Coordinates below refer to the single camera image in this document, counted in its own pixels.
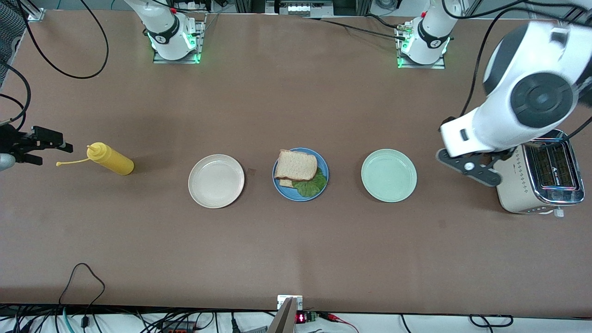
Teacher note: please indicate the aluminium profile corner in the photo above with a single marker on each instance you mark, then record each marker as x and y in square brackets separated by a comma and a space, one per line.
[37, 15]

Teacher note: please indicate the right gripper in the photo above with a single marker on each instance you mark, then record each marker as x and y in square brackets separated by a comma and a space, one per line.
[13, 141]

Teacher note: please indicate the red LED display board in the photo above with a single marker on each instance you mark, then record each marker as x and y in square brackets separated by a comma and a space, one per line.
[301, 318]

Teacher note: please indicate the brown tape patch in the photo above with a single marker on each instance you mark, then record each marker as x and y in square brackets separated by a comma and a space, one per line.
[251, 171]

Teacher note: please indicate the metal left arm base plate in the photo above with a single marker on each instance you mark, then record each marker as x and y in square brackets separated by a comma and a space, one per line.
[421, 66]

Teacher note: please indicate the grey control box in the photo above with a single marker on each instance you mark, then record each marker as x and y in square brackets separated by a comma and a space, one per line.
[298, 8]

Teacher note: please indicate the beige plate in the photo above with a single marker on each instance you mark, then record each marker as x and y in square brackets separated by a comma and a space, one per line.
[216, 181]

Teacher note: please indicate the yellow squeeze bottle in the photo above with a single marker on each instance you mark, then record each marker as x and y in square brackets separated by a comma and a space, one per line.
[113, 161]

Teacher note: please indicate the blue plate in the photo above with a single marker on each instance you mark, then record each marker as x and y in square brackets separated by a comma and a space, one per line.
[286, 192]

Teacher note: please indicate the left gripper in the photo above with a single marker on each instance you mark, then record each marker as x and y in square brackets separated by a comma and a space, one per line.
[506, 154]

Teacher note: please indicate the toasted bread slice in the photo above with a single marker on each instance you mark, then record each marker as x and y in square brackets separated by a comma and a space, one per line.
[286, 183]
[296, 165]

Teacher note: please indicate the pale green plate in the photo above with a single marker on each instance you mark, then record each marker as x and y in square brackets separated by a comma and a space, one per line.
[388, 175]

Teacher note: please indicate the white clamp block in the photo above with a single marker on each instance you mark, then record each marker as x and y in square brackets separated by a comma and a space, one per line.
[299, 303]

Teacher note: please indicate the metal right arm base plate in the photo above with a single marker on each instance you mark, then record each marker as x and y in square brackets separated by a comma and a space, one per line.
[201, 46]

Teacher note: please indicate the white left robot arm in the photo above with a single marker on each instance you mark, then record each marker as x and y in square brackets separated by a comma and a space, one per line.
[532, 92]

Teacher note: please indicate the green lettuce leaf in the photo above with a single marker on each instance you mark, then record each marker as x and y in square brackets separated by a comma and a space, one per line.
[311, 186]

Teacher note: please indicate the black white patterned fabric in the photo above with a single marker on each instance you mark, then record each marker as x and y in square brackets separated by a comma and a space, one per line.
[10, 37]

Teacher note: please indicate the cream toaster with chrome top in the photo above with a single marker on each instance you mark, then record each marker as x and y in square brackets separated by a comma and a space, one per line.
[555, 189]

